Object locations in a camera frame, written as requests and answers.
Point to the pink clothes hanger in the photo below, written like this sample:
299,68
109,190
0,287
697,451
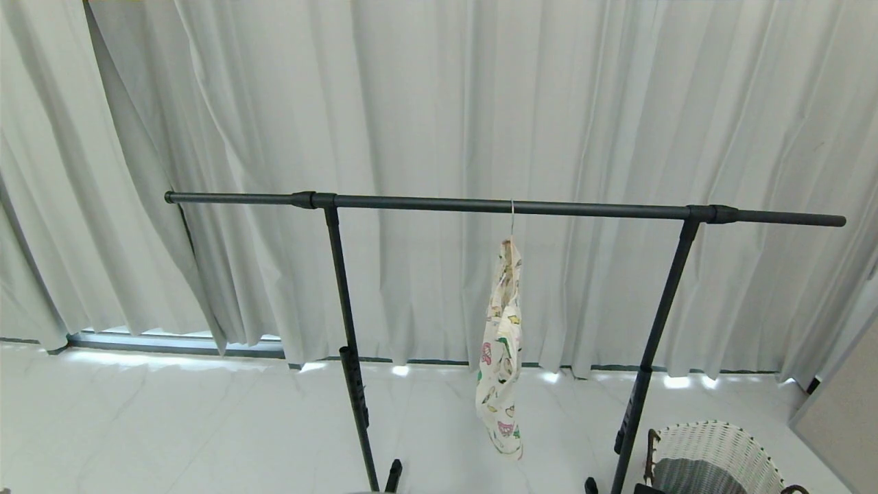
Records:
512,219

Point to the cream printed garment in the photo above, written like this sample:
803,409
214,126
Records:
501,357

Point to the black clothes rack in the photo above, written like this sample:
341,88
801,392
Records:
480,204

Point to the white laundry basket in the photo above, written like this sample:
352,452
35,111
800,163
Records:
713,446

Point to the white curtain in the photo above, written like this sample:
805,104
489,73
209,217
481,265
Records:
55,171
549,103

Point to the window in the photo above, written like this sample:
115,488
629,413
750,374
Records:
171,343

